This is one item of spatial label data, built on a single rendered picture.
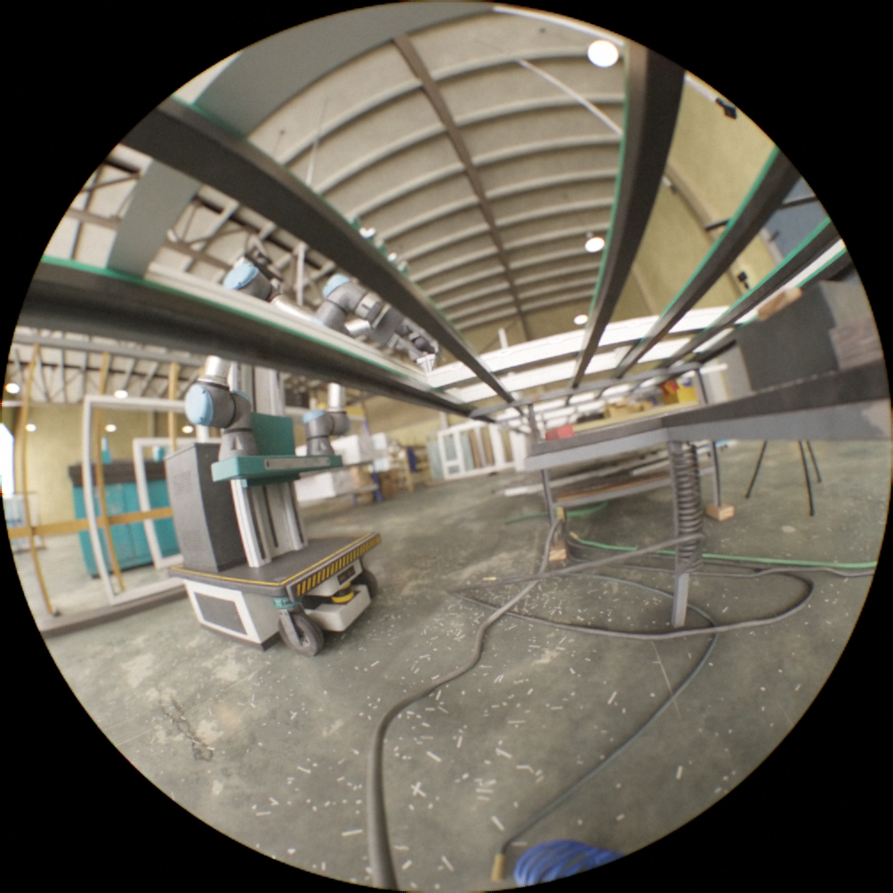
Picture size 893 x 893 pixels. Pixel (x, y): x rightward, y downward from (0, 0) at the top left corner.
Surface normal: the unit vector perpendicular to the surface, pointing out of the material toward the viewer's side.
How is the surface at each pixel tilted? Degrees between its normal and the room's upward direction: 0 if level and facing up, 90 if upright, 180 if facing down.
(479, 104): 180
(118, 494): 90
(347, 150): 180
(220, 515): 90
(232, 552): 90
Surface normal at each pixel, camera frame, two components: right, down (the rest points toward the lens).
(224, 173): 0.19, 0.98
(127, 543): 0.92, -0.20
